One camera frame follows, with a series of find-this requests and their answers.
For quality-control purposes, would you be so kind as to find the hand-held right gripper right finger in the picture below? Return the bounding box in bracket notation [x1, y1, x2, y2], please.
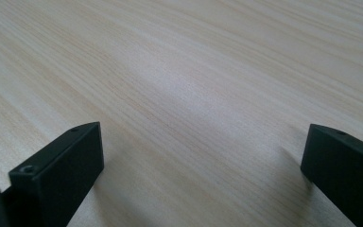
[301, 123, 363, 227]

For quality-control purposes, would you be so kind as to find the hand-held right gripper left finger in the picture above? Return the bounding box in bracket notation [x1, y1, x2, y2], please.
[9, 121, 105, 227]

